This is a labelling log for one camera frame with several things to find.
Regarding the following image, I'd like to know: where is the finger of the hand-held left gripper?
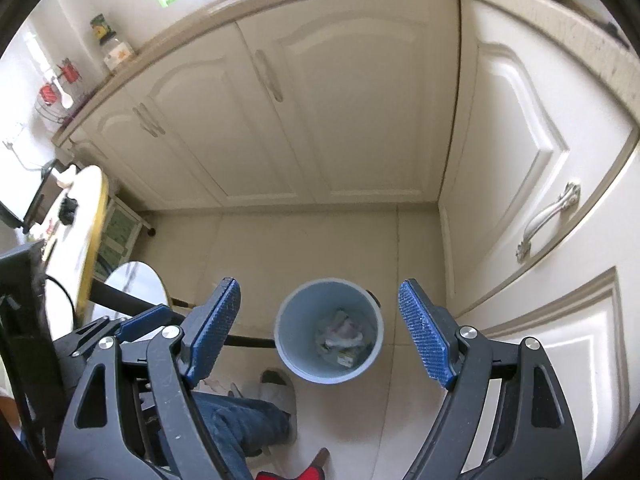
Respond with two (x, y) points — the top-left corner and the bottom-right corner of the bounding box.
(54, 316), (122, 358)
(117, 305), (187, 343)

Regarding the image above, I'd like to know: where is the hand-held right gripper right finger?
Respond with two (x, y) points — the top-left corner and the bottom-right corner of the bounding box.
(397, 278), (583, 480)

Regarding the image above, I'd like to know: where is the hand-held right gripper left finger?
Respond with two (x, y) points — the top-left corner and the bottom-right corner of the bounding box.
(52, 276), (256, 480)

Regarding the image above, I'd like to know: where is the light blue trash bin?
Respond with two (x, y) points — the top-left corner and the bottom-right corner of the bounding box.
(275, 278), (385, 385)

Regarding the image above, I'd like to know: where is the grey slipper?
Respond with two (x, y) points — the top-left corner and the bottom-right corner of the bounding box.
(260, 369), (298, 446)

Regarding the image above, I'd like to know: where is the black box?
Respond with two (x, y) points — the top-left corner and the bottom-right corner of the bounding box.
(0, 240), (51, 311)

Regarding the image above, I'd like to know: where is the round marble table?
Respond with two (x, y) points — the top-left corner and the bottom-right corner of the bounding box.
(30, 164), (276, 348)

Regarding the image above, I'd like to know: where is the person's leg in jeans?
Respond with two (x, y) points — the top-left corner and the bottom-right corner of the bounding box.
(192, 390), (293, 480)

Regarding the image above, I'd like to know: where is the silver rice cooker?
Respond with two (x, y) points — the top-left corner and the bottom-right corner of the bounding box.
(0, 159), (71, 233)

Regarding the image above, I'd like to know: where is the red slipper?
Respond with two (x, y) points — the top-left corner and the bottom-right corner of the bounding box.
(255, 447), (331, 480)

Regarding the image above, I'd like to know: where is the white plastic spoon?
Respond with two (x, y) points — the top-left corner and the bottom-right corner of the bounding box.
(54, 77), (73, 111)

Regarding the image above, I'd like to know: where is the glass jar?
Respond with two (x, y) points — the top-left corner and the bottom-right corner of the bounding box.
(102, 35), (135, 75)

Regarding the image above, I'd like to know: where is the yellow toy figure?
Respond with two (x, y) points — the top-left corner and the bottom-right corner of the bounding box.
(90, 14), (113, 43)

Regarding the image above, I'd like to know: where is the beige countertop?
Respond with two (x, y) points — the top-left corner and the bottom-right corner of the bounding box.
(52, 0), (640, 148)

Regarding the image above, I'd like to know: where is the black cable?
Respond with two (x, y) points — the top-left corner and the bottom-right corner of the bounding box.
(45, 272), (83, 331)

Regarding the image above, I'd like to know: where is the white wall socket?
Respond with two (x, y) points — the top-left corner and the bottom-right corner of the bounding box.
(2, 122), (28, 153)

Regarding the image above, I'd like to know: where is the wire utensil rack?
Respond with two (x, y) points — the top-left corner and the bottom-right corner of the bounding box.
(35, 57), (101, 133)

